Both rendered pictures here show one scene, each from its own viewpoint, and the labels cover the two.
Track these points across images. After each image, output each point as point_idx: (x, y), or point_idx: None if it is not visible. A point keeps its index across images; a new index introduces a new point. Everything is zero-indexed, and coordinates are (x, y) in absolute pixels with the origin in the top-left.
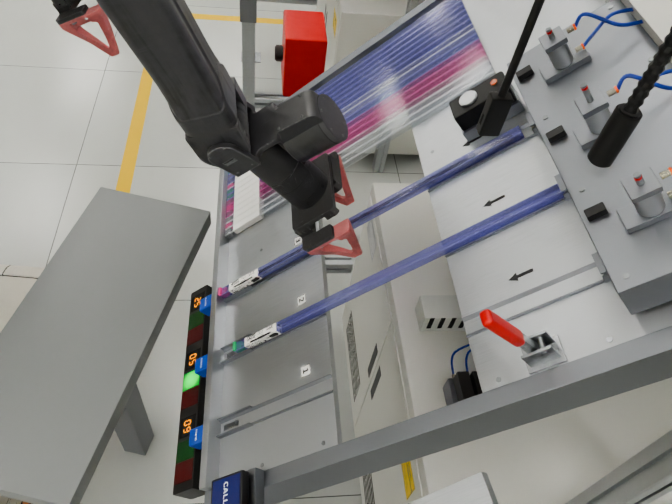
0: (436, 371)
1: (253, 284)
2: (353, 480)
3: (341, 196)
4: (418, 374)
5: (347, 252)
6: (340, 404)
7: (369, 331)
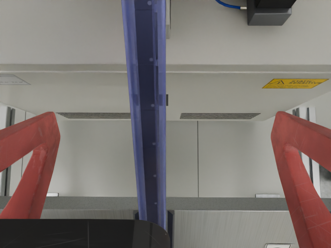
0: (225, 28)
1: None
2: (187, 124)
3: (36, 158)
4: (229, 50)
5: (303, 163)
6: (127, 128)
7: (106, 99)
